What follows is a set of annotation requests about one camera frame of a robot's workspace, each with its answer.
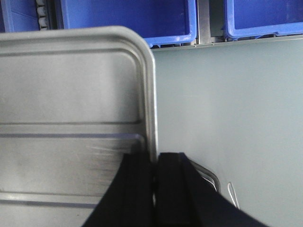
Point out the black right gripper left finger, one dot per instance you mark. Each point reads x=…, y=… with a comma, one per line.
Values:
x=128, y=201

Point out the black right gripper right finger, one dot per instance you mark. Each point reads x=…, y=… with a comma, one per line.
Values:
x=185, y=199

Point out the silver ribbed metal tray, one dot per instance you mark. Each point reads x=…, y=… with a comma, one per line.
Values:
x=72, y=103

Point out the blue bin lower middle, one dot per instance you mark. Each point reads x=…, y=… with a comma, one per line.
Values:
x=158, y=22

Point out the blue bin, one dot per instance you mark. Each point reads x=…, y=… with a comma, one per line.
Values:
x=158, y=22
x=257, y=18

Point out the blue bin lower right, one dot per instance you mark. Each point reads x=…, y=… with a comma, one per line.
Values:
x=257, y=18

